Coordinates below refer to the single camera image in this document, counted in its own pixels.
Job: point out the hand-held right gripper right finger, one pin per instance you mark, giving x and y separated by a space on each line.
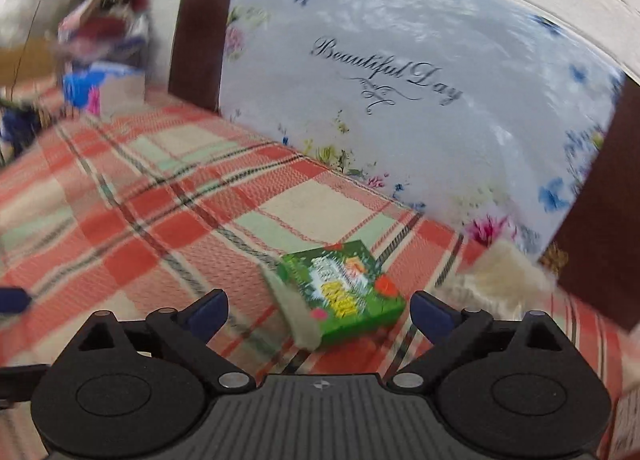
429 316

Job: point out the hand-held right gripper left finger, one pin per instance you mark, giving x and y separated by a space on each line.
209 312

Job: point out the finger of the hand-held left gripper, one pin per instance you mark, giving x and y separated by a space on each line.
20 382
12 300

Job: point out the green printed box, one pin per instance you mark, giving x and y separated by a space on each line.
345 290

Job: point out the cream fuzzy cloth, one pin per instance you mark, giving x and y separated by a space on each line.
500 272

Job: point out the beige cloth strip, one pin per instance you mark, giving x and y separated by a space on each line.
295 307

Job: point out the red plaid blanket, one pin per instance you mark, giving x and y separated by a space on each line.
150 220

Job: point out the dark blue object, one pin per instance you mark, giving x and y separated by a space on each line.
17 125

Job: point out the blue pink carton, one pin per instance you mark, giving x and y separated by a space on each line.
107 85

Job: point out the white blurred object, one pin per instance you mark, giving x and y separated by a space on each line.
15 10

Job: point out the colourful blurred bundle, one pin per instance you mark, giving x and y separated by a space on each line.
107 10

